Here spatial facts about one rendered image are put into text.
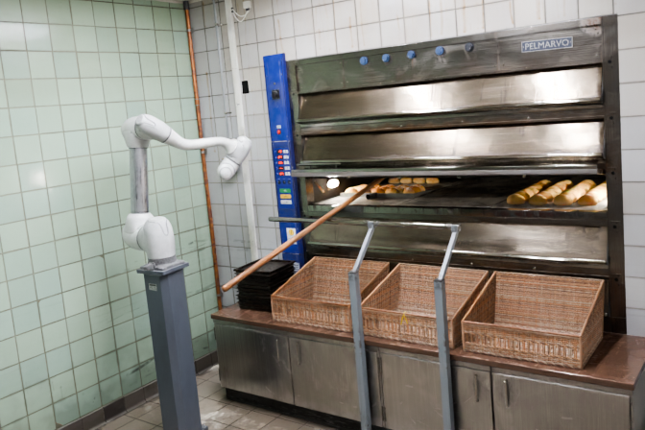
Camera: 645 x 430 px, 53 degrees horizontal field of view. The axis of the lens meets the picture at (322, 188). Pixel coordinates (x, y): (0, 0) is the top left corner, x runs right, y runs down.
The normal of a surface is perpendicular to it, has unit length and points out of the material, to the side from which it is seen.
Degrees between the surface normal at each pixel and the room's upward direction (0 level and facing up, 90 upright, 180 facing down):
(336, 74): 92
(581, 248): 70
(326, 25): 90
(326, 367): 90
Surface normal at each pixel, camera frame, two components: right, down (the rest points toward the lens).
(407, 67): -0.58, 0.15
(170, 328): 0.24, 0.11
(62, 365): 0.81, 0.00
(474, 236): -0.58, -0.19
